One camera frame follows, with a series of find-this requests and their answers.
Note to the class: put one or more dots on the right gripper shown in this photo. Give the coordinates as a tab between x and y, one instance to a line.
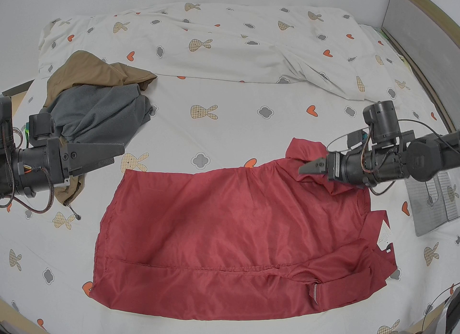
346	167

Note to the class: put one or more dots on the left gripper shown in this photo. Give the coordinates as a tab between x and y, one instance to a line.
39	167

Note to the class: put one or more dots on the red shirt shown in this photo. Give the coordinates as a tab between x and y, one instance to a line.
233	235

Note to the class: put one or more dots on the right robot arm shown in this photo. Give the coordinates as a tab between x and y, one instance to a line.
420	156

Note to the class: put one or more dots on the grey garment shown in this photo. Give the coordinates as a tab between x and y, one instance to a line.
104	113

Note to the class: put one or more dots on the brown garment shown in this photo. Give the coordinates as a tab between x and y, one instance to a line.
93	68

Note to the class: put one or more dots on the clear plastic box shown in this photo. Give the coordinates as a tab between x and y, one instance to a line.
431	210

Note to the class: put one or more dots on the bed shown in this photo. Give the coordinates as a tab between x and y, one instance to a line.
230	117

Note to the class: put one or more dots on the white printed quilt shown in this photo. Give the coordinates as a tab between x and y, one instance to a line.
230	48

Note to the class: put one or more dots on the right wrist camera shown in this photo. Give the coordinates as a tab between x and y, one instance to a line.
355	140

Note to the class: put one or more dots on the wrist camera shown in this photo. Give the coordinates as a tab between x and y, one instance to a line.
41	127
355	140

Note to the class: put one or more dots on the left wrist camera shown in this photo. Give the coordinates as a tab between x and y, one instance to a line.
41	127

